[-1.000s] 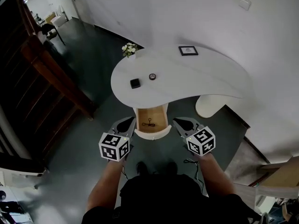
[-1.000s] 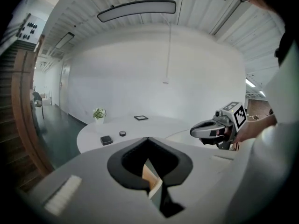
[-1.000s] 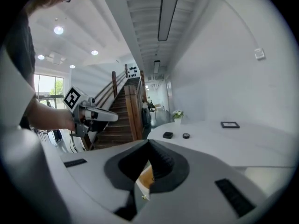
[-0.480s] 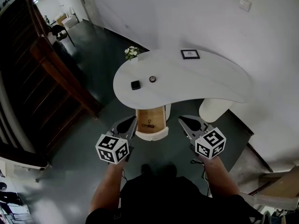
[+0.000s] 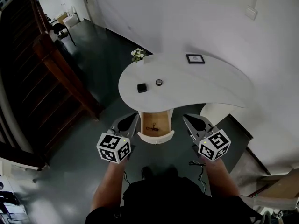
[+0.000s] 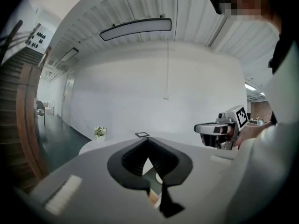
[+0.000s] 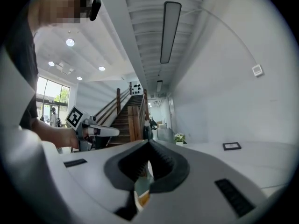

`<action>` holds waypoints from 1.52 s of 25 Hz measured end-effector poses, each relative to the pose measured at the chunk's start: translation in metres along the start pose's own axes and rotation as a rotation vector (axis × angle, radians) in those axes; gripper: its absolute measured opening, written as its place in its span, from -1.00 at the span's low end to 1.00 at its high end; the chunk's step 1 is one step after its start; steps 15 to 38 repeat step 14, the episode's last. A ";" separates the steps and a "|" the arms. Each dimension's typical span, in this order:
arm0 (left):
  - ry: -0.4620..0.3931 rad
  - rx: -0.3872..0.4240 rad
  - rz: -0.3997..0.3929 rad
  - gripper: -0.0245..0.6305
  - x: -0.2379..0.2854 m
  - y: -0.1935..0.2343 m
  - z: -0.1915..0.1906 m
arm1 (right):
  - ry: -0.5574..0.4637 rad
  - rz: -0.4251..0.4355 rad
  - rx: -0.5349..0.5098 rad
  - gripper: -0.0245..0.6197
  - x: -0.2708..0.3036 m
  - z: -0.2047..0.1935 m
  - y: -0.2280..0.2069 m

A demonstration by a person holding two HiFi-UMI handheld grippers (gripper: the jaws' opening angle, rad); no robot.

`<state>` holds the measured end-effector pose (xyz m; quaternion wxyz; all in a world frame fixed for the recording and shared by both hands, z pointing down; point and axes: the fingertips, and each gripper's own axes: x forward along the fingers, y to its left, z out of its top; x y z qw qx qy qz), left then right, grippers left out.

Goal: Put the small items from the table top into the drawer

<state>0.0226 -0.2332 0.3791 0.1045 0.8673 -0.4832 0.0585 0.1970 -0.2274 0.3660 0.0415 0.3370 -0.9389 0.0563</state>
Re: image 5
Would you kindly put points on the person's black clothing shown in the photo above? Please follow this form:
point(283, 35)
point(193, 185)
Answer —
point(168, 204)

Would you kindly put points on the person's right forearm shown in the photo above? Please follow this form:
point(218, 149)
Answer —
point(222, 178)

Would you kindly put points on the white curved desk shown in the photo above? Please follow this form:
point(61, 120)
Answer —
point(187, 85)

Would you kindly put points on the dark wooden staircase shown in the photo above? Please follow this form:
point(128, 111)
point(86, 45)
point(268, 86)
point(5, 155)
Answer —
point(35, 90)

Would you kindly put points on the large wooden drawer white front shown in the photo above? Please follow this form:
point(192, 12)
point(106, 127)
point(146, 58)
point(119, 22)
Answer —
point(161, 122)

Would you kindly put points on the person's right black shoe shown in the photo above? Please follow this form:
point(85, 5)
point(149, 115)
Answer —
point(171, 171)

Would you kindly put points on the person's left black shoe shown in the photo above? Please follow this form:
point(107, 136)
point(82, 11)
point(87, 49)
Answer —
point(147, 172)

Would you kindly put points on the black square compact case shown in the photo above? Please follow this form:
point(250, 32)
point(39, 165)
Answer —
point(141, 88)

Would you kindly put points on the black chair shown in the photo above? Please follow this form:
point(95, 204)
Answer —
point(61, 30)

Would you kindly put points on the black round compact case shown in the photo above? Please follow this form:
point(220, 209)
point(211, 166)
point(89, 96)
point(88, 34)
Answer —
point(159, 82)

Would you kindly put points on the grey door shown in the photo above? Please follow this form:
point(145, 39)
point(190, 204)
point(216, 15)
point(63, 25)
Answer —
point(93, 6)

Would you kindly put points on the white flowers in white pot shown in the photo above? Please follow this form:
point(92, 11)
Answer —
point(137, 53)

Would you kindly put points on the person's black shoe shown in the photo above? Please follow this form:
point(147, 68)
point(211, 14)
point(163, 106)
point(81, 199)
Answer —
point(171, 171)
point(147, 172)

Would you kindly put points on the light wooden board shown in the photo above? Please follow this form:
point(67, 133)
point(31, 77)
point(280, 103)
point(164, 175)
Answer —
point(278, 188)

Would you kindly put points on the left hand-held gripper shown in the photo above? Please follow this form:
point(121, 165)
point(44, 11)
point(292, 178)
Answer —
point(114, 148)

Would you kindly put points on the thin dark metal scissors-like tool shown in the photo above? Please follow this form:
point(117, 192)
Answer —
point(153, 128)

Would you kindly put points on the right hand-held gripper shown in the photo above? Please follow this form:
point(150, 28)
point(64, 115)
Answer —
point(215, 146)

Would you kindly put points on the black picture frame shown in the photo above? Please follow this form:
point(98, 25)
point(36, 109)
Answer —
point(195, 59)

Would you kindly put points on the person's left forearm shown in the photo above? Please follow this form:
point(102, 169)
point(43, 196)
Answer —
point(107, 188)

